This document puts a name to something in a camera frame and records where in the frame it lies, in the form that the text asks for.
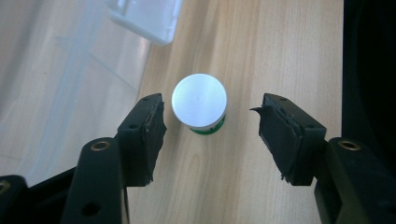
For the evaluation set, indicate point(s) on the clear plastic organizer box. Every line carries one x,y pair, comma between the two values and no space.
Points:
77,81

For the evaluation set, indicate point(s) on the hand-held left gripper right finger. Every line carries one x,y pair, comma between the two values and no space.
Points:
289,140

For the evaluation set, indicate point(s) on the white-capped green jar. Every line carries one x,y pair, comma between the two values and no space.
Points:
199,101

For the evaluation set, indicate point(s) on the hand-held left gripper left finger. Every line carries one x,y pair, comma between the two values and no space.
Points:
141,143

